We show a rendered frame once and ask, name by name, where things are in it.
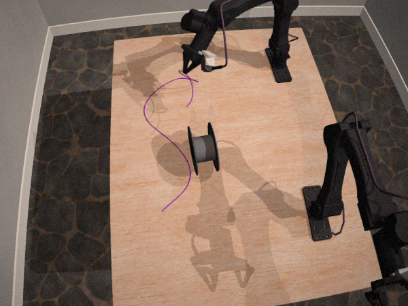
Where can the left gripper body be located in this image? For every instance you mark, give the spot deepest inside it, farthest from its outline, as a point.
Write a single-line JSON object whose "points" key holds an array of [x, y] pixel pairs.
{"points": [[392, 269]]}

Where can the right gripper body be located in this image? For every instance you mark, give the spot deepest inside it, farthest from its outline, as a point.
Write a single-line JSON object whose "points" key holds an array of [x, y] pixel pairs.
{"points": [[197, 49]]}

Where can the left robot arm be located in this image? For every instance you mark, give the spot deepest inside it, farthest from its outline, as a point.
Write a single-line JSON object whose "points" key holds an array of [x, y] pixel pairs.
{"points": [[376, 208]]}

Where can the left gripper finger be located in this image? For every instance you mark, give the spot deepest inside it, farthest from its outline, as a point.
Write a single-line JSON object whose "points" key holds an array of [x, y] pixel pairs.
{"points": [[380, 296]]}

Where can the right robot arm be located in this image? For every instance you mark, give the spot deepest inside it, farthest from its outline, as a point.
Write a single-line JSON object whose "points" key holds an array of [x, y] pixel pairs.
{"points": [[207, 23]]}

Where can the black and grey cable reel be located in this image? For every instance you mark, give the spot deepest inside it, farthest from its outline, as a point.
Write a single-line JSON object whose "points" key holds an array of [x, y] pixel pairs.
{"points": [[204, 148]]}

